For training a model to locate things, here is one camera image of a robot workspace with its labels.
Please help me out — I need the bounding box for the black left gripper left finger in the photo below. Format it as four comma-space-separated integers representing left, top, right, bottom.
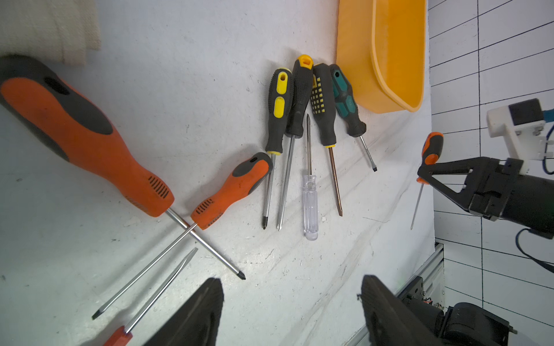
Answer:
146, 278, 224, 346

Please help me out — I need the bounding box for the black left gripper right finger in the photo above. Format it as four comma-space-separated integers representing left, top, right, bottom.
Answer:
361, 275, 442, 346

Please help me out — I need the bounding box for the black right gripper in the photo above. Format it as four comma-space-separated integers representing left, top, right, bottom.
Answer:
418, 157, 553, 236

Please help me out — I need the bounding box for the small orange black screwdriver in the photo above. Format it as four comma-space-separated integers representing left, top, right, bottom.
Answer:
411, 132, 444, 229

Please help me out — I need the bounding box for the purple clear handled screwdriver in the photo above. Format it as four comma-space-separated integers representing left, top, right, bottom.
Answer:
104, 247, 199, 346

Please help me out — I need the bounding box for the green black screwdriver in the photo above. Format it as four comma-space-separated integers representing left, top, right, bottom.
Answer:
330, 64, 377, 172

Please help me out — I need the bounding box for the black yellow dotted screwdriver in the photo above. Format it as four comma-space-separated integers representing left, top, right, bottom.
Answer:
310, 63, 343, 216

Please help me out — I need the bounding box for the yellow plastic storage box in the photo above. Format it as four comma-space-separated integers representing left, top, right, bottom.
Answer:
336, 0, 428, 114

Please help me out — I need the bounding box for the medium orange grey screwdriver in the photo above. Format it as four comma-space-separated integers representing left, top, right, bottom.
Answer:
92, 152, 274, 320

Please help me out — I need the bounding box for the black screwdriver yellow cap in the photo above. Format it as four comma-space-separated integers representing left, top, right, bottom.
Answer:
276, 54, 314, 231

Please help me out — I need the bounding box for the black yellow phillips screwdriver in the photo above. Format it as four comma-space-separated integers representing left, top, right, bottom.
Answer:
262, 68, 294, 229

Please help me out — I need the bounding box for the large orange grey screwdriver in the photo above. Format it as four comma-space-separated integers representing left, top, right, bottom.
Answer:
0, 53, 247, 281

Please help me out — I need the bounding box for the beige linen cloth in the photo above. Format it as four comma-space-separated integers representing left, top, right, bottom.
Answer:
1, 0, 101, 66

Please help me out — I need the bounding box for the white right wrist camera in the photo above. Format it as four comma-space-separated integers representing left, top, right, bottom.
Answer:
486, 98, 553, 161

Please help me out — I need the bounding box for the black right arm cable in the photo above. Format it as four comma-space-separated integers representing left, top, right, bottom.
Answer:
514, 228, 554, 274

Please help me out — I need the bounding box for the small clear handled screwdriver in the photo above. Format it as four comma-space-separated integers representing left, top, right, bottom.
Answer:
302, 115, 319, 241

